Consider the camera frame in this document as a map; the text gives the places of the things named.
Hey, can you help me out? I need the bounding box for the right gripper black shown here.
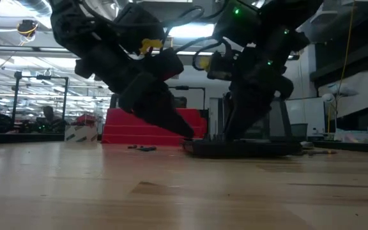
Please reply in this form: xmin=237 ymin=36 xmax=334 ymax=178
xmin=224 ymin=44 xmax=296 ymax=142

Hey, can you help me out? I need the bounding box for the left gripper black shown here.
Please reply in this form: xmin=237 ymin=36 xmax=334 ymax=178
xmin=75 ymin=47 xmax=196 ymax=139

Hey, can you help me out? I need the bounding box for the black plastic tool case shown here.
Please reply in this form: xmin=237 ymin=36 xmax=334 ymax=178
xmin=182 ymin=134 xmax=303 ymax=159

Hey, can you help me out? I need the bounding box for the thin black pipe stand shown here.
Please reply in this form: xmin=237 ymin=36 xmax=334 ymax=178
xmin=169 ymin=85 xmax=206 ymax=111

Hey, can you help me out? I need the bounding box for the grey waste bin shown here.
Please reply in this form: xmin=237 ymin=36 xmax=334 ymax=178
xmin=291 ymin=123 xmax=309 ymax=139

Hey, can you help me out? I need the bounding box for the red plastic bin stack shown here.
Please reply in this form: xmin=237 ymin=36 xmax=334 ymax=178
xmin=101 ymin=107 xmax=208 ymax=147

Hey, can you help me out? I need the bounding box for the white cabinet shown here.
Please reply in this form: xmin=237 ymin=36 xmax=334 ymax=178
xmin=285 ymin=97 xmax=326 ymax=137

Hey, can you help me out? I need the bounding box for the white door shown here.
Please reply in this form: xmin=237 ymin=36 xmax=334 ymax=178
xmin=208 ymin=97 xmax=225 ymax=139

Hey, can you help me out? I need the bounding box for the long ceiling light strip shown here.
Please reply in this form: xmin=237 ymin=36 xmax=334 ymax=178
xmin=151 ymin=50 xmax=300 ymax=60

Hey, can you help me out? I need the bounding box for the bright ceiling light panel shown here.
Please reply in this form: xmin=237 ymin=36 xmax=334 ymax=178
xmin=167 ymin=24 xmax=215 ymax=39

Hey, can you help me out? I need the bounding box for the white lamp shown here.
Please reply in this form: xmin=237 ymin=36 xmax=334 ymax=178
xmin=321 ymin=82 xmax=359 ymax=105

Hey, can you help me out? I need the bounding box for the white printed cardboard box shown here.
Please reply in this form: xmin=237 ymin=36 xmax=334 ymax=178
xmin=64 ymin=124 xmax=98 ymax=143

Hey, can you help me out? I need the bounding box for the cluttered side table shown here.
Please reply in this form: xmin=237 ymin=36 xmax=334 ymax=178
xmin=332 ymin=126 xmax=368 ymax=145

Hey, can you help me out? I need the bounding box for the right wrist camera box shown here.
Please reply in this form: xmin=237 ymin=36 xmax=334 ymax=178
xmin=206 ymin=50 xmax=233 ymax=81

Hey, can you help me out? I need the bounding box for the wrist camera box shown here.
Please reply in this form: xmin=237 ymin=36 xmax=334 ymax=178
xmin=206 ymin=50 xmax=233 ymax=81
xmin=113 ymin=2 xmax=167 ymax=54

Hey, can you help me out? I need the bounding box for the black camera cable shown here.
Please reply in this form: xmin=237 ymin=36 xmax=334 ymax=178
xmin=192 ymin=37 xmax=233 ymax=71

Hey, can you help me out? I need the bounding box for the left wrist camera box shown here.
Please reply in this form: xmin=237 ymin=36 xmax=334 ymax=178
xmin=113 ymin=2 xmax=167 ymax=54

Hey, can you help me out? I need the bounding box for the yellow cable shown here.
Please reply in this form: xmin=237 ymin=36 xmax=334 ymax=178
xmin=340 ymin=0 xmax=356 ymax=96

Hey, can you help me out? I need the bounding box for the black pipe frame stand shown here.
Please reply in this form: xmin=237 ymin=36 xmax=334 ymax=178
xmin=12 ymin=71 xmax=70 ymax=126

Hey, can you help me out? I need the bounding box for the black ceiling camera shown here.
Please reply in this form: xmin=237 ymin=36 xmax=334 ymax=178
xmin=17 ymin=19 xmax=39 ymax=38

